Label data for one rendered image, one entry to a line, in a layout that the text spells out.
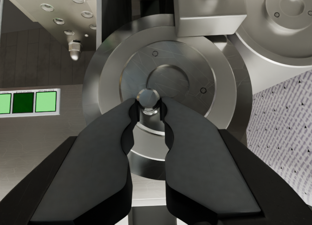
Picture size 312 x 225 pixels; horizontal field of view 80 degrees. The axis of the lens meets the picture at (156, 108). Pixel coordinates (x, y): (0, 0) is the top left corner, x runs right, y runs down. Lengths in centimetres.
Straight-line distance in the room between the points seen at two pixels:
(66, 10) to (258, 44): 37
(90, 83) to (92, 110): 2
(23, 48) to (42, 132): 219
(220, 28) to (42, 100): 49
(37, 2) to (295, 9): 41
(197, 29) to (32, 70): 242
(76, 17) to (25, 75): 213
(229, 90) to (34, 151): 51
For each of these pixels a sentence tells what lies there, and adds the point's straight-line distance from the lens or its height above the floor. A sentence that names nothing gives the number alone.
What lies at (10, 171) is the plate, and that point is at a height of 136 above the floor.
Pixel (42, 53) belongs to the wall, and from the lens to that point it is 254.
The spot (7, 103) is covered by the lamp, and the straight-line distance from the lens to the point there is 63.
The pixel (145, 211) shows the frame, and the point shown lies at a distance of 60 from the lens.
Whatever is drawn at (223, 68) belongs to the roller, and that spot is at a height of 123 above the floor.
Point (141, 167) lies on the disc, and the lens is 16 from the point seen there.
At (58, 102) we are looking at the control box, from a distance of 55.
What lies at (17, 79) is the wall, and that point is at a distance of 263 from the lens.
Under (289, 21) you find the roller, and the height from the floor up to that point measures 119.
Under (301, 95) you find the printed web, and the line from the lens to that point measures 31.
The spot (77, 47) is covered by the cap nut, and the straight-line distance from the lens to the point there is 57.
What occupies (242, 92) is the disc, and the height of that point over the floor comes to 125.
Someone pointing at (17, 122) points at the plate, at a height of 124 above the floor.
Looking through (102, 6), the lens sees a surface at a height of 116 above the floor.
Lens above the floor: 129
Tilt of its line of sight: 9 degrees down
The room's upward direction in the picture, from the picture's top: 177 degrees clockwise
